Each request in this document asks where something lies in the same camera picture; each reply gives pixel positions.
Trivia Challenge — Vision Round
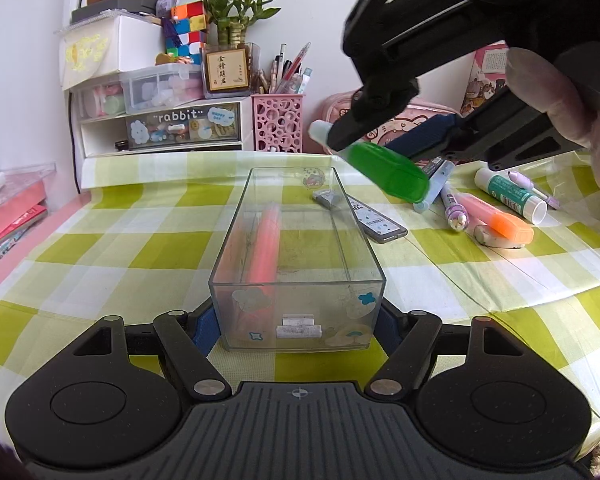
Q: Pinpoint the printed cartoon card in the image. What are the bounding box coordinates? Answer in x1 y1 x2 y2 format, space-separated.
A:
460 45 511 116

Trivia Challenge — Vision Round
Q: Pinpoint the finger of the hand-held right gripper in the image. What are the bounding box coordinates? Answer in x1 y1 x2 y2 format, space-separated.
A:
325 79 421 153
387 90 586 170

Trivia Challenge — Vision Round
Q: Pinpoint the slim purple pen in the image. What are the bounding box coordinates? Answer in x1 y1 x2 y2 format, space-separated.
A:
507 170 563 211

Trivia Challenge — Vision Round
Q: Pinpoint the orange highlighter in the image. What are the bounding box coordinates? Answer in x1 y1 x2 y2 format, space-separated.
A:
457 192 536 243

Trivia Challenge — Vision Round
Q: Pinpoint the light blue marker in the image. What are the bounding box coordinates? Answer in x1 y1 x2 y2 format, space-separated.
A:
412 160 456 213

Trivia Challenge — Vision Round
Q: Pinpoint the white eraser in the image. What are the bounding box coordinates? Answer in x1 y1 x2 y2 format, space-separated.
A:
472 222 526 250

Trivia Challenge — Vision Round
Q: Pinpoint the white storage box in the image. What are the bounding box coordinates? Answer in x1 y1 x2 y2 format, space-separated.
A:
55 14 163 92

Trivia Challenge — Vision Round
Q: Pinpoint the clear box of tape rolls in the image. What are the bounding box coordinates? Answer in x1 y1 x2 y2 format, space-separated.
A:
74 80 126 122

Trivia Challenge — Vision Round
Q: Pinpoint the flat black box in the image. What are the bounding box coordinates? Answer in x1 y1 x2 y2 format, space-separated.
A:
71 0 158 23

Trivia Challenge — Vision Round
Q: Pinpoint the colourful puzzle cube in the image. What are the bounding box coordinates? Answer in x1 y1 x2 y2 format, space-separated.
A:
165 1 209 58

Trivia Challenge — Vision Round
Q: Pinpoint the black cable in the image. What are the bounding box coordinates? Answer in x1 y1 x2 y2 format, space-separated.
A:
67 0 106 196

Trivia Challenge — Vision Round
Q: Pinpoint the person's right hand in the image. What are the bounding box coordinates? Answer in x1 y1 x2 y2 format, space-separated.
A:
505 46 600 241

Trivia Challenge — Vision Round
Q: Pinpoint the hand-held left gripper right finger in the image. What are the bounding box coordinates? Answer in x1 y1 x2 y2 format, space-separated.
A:
364 300 523 403

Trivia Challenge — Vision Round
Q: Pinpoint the stack of red books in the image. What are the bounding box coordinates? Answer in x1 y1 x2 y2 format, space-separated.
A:
0 180 48 266

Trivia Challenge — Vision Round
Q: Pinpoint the white drawer unit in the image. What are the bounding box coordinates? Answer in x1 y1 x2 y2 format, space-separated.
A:
77 96 253 157

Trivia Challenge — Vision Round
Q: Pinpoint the bunch of pens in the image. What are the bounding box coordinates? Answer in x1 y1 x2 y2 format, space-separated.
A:
252 41 313 96

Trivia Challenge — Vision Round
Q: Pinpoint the clear lidded storage box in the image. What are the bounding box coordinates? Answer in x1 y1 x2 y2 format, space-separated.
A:
120 64 203 116

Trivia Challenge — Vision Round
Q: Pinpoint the green checked tablecloth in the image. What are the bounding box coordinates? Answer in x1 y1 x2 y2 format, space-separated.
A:
0 150 600 456

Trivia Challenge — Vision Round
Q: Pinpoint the white green glue stick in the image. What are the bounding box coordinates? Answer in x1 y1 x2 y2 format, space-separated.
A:
474 166 549 226

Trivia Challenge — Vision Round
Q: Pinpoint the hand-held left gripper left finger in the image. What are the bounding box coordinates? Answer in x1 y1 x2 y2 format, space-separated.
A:
72 302 232 403

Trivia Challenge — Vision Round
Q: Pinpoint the pink perforated pen holder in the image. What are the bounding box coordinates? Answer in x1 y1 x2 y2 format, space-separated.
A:
251 92 304 155

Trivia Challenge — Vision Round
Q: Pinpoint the bamboo plant in glass vase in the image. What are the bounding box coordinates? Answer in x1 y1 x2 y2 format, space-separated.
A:
194 0 281 100

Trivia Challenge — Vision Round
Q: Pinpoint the pink pencil case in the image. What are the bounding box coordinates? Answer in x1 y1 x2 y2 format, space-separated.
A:
316 87 463 157

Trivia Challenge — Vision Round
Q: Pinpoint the green highlighter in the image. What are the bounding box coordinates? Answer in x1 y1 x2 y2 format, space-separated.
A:
308 119 432 204

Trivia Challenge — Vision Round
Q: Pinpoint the purple pen with silver tip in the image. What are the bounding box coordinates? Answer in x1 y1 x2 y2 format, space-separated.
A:
440 182 473 233

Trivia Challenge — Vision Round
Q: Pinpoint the clear plastic organizer box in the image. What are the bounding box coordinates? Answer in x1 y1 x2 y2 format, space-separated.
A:
208 166 386 352

